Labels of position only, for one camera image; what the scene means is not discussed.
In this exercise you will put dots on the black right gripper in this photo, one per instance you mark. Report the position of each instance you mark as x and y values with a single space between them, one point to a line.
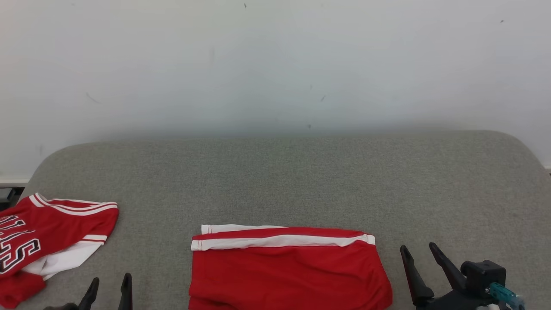
456 300

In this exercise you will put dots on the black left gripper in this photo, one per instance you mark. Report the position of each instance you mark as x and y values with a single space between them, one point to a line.
62 307

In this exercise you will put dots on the red and white jersey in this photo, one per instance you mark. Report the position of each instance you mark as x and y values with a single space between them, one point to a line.
47 241

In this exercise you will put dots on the red shorts with white stripe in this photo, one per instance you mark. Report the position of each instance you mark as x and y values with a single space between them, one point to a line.
288 275

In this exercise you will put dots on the grey metal bar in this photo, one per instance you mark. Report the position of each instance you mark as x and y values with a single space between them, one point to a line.
6 194

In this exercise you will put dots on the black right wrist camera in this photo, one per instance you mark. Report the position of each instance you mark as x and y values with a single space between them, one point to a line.
482 275

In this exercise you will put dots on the white wall baseboard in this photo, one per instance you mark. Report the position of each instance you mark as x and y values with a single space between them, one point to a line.
13 181

